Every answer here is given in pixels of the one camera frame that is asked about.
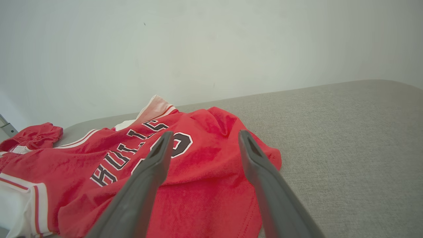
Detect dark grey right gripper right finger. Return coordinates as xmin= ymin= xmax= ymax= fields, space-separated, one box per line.
xmin=238 ymin=130 xmax=326 ymax=238

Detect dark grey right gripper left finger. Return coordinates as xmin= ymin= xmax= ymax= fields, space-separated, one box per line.
xmin=85 ymin=131 xmax=174 ymax=238

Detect red Bulls basketball jersey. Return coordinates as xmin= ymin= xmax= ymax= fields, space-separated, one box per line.
xmin=0 ymin=95 xmax=282 ymax=238

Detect red shorts with white panel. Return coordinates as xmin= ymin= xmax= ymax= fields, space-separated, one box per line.
xmin=0 ymin=122 xmax=63 ymax=166

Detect grey metal frame bar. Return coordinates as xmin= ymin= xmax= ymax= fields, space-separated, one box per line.
xmin=0 ymin=114 xmax=19 ymax=138

